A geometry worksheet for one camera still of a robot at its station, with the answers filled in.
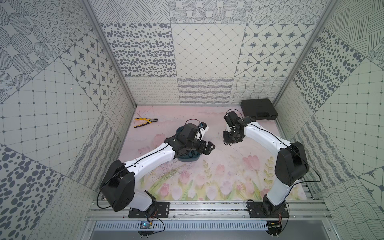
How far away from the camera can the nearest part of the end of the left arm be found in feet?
1.98

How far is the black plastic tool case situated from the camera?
1103 millimetres

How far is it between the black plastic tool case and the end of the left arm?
1.69 ft
